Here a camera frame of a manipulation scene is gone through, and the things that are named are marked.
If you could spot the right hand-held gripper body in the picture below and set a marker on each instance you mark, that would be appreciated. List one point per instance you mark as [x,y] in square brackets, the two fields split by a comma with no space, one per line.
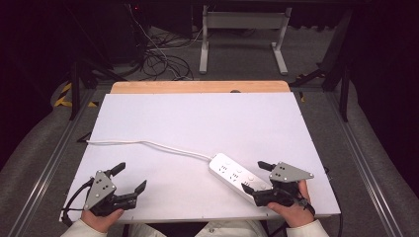
[286,176]

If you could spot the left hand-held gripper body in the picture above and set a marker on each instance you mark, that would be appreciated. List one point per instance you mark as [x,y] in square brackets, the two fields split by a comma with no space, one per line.
[100,190]

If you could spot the white power strip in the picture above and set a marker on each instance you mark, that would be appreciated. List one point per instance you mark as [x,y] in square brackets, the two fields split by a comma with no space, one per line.
[234,174]

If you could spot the person's left hand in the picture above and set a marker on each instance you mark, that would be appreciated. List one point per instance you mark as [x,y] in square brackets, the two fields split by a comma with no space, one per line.
[100,221]

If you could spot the person's right hand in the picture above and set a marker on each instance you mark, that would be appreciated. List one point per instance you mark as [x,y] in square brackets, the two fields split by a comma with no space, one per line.
[293,212]

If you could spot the wooden table with white board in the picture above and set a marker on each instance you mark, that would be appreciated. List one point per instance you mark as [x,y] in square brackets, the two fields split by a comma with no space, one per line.
[197,125]

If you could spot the yellow black hazard tape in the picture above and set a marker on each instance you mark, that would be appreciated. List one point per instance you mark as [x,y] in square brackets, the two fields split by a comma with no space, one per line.
[66,97]

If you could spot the black metal stand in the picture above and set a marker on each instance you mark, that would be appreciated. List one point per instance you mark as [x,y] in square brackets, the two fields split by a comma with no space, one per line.
[77,82]
[339,72]

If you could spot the aluminium floor rail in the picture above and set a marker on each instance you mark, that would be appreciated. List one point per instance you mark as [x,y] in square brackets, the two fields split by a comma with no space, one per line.
[360,164]
[49,164]

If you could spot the white metal desk frame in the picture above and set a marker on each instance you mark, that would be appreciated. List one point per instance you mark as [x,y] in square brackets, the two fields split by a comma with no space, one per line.
[243,23]

